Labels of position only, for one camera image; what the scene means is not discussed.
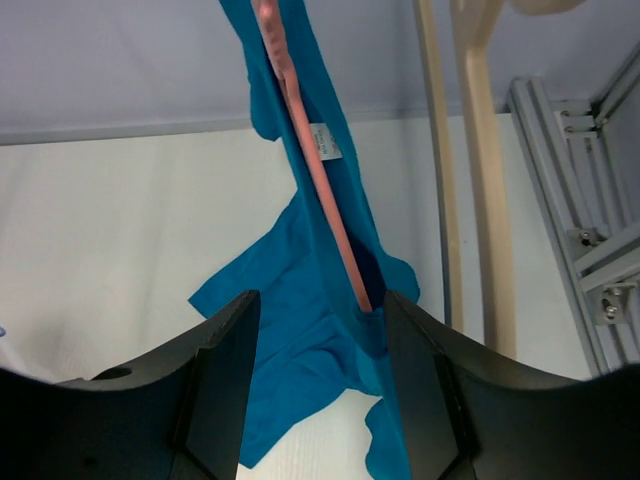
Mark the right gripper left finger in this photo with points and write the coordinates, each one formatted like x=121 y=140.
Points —
x=176 y=412

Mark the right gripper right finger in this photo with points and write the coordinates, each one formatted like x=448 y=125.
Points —
x=468 y=412

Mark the blue t shirt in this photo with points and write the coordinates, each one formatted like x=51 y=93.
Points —
x=314 y=342

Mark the pink wire hanger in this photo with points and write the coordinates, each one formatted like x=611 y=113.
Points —
x=273 y=33

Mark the wooden hanger right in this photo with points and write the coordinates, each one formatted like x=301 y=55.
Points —
x=473 y=23

